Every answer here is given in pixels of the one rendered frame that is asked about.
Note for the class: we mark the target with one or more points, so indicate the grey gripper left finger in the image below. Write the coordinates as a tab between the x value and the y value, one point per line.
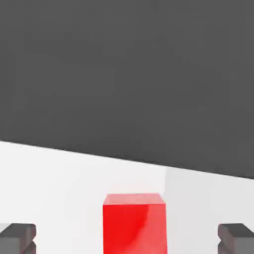
17	239

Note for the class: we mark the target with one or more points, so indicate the small red cube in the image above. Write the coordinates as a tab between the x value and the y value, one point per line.
135	226

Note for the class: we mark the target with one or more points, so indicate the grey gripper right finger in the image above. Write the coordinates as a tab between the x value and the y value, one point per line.
237	240

